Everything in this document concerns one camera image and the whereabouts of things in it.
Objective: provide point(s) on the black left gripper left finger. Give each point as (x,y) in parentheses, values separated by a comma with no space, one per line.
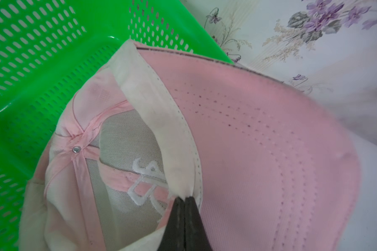
(174,235)

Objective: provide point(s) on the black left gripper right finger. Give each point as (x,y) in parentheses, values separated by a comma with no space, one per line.
(194,233)

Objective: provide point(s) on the pink baseball cap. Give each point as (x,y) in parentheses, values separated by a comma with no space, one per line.
(268,168)

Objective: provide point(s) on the green plastic basket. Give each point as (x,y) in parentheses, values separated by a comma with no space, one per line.
(48,50)

